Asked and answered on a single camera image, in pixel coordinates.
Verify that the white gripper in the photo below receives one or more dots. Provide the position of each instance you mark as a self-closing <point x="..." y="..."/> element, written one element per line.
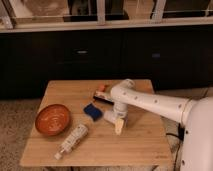
<point x="120" y="109"/>

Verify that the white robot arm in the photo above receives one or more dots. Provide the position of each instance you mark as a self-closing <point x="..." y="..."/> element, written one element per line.
<point x="195" y="115"/>

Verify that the orange ceramic bowl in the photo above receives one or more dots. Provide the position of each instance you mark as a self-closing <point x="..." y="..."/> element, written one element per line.
<point x="52" y="120"/>

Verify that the blue sponge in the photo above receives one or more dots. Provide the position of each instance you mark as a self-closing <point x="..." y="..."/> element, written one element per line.
<point x="93" y="112"/>

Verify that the small orange object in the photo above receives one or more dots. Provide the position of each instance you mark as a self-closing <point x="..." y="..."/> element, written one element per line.
<point x="102" y="88"/>

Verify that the white plastic bottle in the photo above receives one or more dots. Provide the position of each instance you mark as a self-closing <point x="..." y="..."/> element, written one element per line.
<point x="72" y="140"/>

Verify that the wooden table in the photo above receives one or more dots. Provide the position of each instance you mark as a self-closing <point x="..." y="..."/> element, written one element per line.
<point x="142" y="143"/>

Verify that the black power adapter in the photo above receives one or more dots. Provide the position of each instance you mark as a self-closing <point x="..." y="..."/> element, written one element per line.
<point x="181" y="132"/>

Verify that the dark cabinet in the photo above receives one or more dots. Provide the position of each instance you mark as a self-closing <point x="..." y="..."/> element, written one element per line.
<point x="171" y="57"/>

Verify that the silver drawer handle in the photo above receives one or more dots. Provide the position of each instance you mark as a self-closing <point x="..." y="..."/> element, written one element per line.
<point x="82" y="52"/>

